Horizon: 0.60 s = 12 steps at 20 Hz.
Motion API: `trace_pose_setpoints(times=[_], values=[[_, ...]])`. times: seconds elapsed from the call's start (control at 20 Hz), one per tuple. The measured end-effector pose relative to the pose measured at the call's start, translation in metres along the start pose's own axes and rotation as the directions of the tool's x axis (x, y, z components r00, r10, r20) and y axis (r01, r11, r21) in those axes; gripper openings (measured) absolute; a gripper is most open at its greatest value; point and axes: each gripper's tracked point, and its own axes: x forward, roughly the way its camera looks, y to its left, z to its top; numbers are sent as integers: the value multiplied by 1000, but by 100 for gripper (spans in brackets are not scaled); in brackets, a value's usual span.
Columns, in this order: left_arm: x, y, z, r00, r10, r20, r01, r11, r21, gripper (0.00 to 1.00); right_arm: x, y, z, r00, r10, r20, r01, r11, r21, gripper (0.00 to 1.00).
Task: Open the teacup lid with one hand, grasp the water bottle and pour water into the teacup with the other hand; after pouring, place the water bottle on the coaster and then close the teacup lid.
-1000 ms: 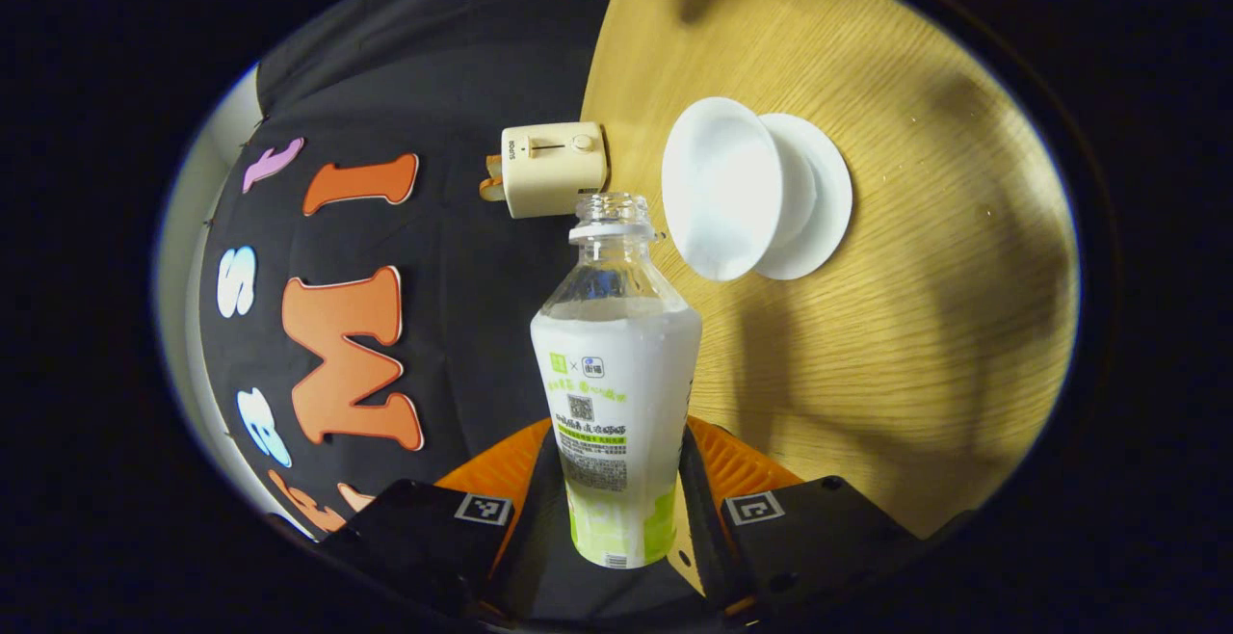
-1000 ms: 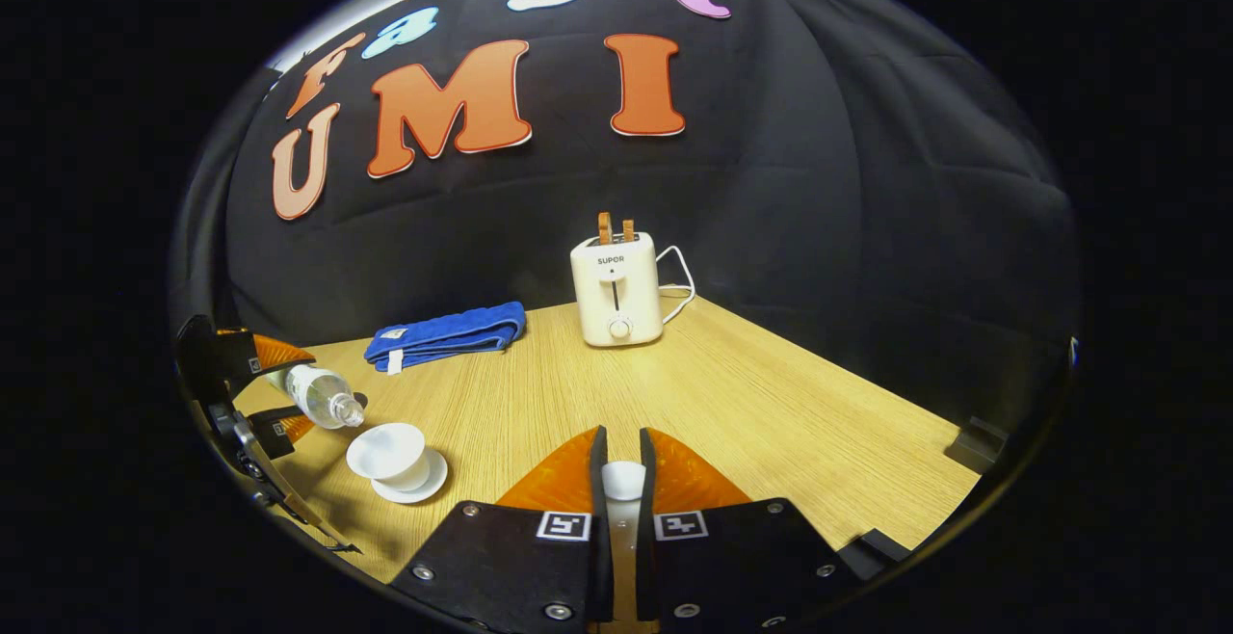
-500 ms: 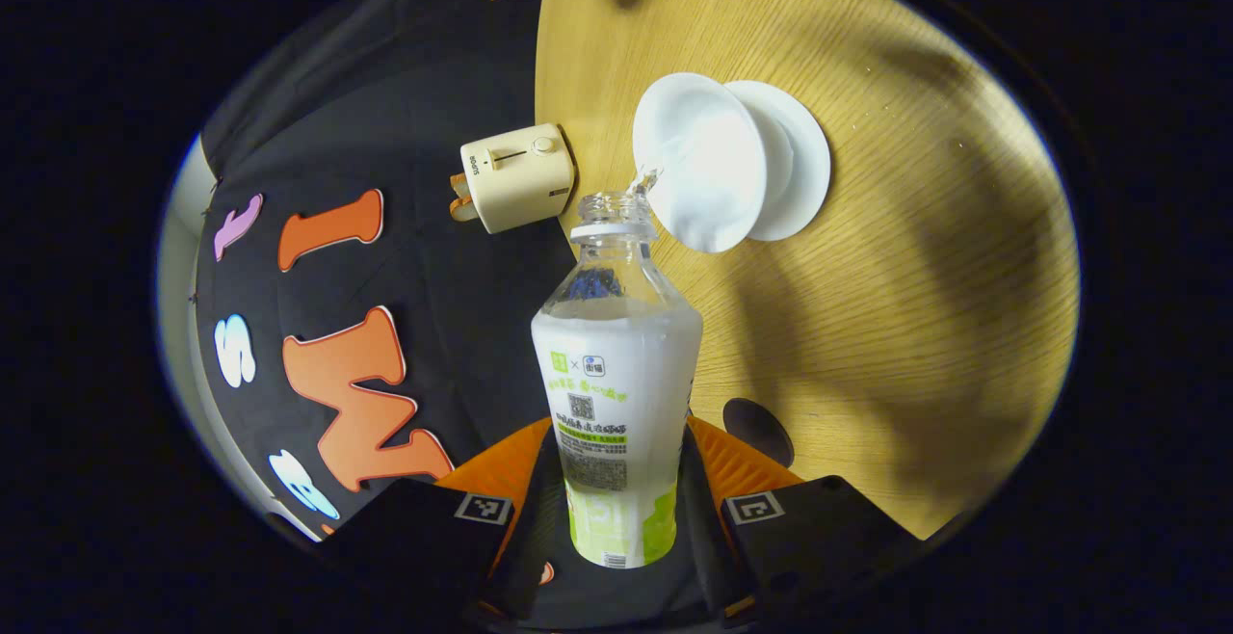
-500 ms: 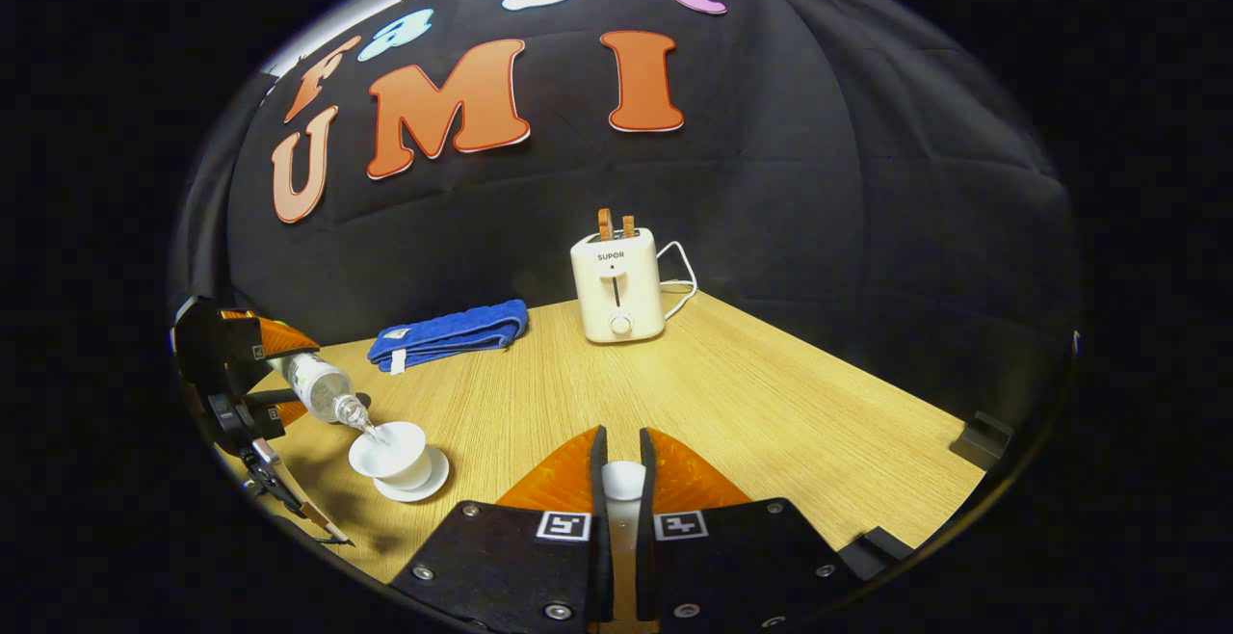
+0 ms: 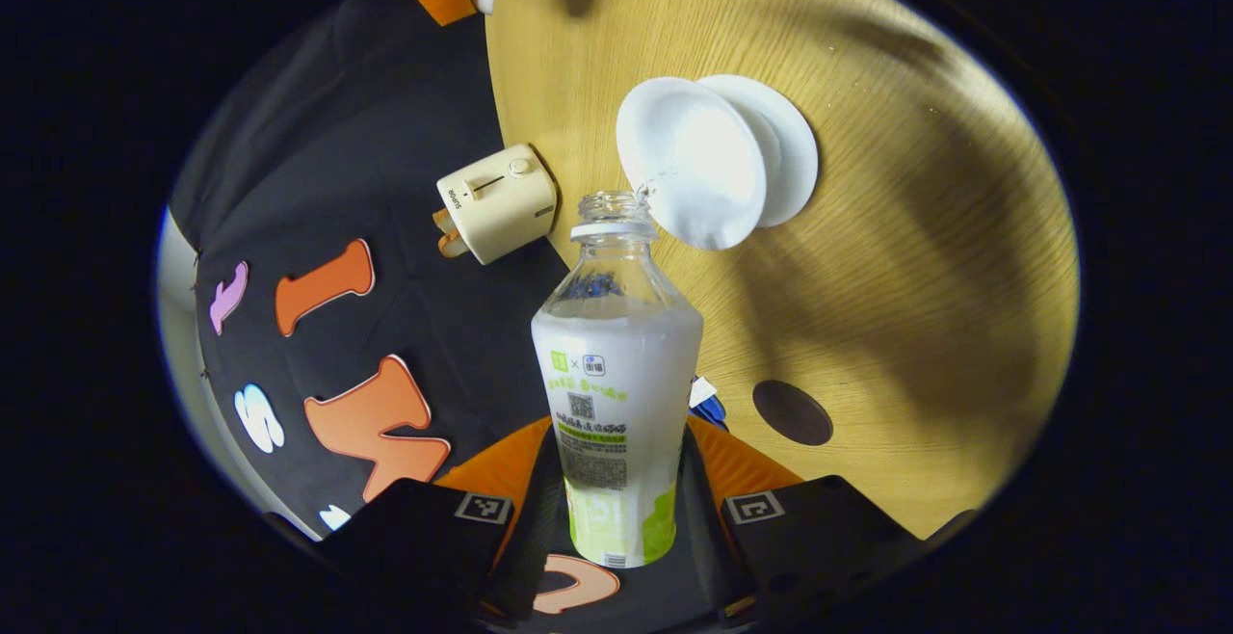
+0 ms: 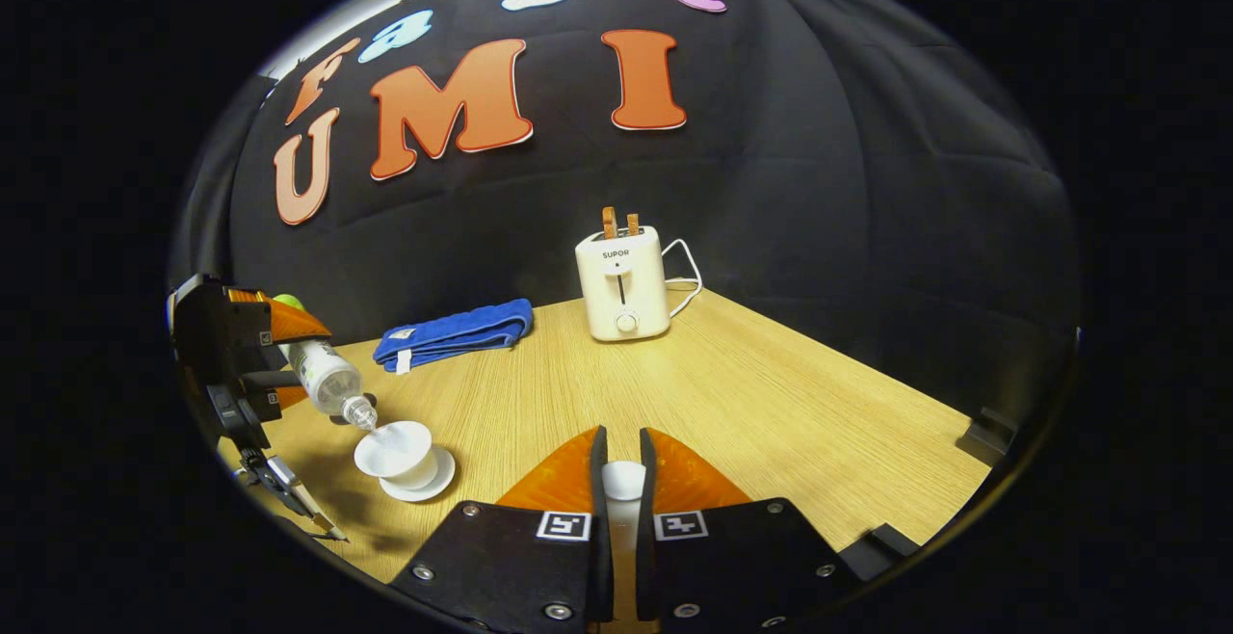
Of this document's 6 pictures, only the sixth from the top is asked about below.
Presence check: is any clear water bottle green label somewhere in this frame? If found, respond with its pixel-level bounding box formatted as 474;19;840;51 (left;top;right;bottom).
273;294;380;431

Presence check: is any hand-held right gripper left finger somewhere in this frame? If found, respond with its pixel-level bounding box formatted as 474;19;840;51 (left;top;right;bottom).
390;425;615;633

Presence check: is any white toaster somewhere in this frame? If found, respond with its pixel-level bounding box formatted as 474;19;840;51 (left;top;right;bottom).
575;225;671;342

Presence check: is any blue folded towel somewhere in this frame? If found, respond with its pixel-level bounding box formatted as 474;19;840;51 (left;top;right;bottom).
373;299;535;375

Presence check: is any white teacup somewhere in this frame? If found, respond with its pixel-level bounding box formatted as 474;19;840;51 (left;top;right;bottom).
354;420;439;491

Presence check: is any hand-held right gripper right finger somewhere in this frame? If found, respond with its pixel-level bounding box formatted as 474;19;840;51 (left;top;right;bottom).
636;427;858;633

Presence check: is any white toaster cable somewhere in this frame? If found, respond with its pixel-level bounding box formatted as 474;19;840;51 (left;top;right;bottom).
661;238;704;319

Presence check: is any black block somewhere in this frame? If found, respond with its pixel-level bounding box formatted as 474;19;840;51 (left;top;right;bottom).
957;409;1014;466
838;522;921;577

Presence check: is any black backdrop cloth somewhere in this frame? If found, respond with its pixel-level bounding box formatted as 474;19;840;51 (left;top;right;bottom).
171;0;1078;442

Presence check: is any white saucer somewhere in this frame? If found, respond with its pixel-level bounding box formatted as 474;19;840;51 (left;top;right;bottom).
379;446;457;503

